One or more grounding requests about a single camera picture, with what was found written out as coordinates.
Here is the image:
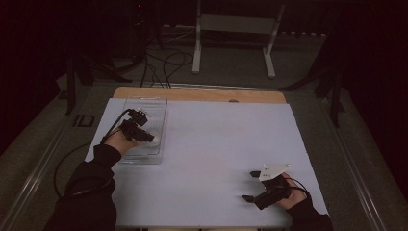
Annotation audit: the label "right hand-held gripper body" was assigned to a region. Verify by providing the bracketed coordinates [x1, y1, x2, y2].
[252, 163, 293, 211]

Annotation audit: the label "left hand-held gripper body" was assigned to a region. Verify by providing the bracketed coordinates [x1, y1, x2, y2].
[119, 108, 150, 141]

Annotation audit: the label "clear plastic container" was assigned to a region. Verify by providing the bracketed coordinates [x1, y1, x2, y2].
[118, 96, 168, 166]

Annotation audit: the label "person's left hand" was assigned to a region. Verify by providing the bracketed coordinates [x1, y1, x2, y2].
[104, 127, 142, 158]

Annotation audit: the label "person's right hand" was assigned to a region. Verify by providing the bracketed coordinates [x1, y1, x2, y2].
[274, 172, 310, 212]

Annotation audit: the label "white table mat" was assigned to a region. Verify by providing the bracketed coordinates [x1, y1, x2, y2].
[84, 97, 330, 229]

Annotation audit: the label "wooden table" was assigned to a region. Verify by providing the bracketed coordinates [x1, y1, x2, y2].
[113, 86, 288, 105]

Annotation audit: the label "black stand legs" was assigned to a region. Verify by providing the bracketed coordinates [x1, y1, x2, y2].
[64, 54, 133, 116]

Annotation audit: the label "black tripod legs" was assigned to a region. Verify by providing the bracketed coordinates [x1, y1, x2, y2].
[278, 64, 346, 129]

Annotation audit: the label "white metal stand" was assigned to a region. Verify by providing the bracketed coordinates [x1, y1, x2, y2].
[191, 0, 287, 80]

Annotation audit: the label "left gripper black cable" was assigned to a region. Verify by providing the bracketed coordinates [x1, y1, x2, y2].
[100, 108, 133, 145]

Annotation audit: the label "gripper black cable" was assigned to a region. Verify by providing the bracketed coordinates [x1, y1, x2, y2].
[100, 108, 133, 145]
[284, 176, 312, 199]

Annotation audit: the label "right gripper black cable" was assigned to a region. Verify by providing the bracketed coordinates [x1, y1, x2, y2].
[284, 176, 312, 199]

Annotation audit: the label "black floor cables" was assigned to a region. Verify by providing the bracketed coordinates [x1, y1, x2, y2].
[140, 49, 195, 90]

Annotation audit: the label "metal floor rail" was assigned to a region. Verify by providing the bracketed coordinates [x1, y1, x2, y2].
[0, 92, 97, 231]
[316, 95, 388, 231]

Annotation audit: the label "black curved floor cable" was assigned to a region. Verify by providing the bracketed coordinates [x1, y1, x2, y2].
[53, 141, 92, 199]

